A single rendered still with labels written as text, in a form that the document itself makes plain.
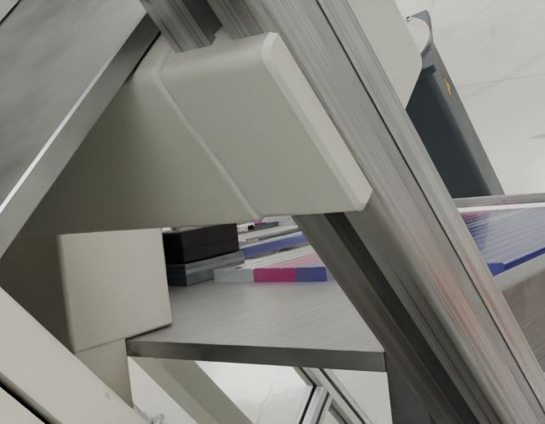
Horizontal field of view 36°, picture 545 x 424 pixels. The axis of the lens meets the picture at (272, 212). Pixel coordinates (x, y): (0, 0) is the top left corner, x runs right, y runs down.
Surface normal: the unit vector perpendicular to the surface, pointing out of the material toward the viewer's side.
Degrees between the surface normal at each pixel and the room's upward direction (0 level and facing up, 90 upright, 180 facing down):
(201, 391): 90
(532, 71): 0
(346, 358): 48
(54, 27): 0
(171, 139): 90
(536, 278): 90
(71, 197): 90
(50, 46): 0
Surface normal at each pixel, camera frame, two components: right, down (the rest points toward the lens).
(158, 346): -0.59, 0.11
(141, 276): 0.80, -0.06
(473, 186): -0.07, 0.69
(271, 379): -0.48, -0.66
